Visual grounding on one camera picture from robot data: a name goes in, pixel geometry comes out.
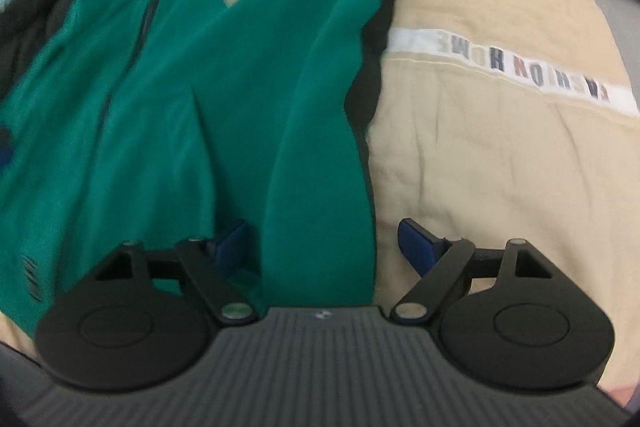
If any patchwork bed quilt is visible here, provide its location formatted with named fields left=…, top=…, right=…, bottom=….
left=368, top=0, right=639, bottom=390

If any green hoodie sweatshirt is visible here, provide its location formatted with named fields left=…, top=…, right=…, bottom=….
left=1, top=0, right=393, bottom=333

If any black puffer jacket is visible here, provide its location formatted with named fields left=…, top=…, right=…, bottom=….
left=1, top=0, right=74, bottom=98

